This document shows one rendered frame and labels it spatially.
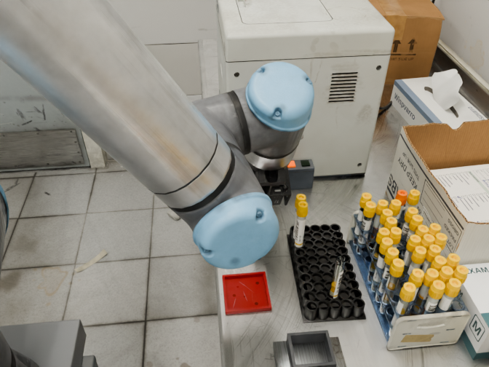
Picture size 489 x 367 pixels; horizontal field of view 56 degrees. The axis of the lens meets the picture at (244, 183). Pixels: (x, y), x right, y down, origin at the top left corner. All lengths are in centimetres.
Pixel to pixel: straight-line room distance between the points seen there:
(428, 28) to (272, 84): 80
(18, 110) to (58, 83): 207
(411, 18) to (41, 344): 103
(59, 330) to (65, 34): 46
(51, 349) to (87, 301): 122
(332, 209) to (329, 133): 14
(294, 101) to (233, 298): 34
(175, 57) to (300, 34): 147
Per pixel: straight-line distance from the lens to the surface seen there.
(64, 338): 68
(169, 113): 34
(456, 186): 88
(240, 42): 76
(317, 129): 86
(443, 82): 115
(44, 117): 237
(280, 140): 53
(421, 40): 127
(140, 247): 202
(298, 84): 51
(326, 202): 88
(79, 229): 217
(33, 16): 30
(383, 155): 102
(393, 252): 66
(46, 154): 249
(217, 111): 51
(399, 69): 129
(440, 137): 89
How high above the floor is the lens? 145
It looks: 40 degrees down
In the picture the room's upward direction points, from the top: straight up
